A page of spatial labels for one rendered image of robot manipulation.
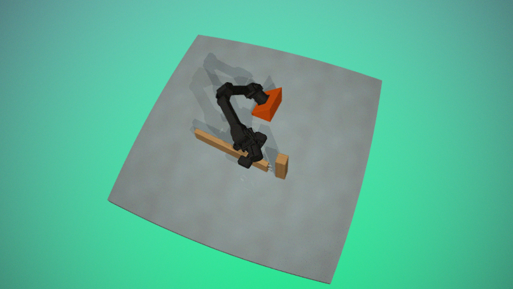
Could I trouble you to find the wooden side rail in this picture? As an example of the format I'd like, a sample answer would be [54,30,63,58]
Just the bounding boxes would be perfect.
[194,129,272,172]

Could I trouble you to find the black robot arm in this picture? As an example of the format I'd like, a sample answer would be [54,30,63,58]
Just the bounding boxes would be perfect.
[216,82,270,162]

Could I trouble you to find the wooden post with slot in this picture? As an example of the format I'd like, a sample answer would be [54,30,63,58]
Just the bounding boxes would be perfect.
[275,153,289,179]

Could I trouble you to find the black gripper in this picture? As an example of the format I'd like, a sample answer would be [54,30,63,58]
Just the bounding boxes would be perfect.
[237,132,267,169]

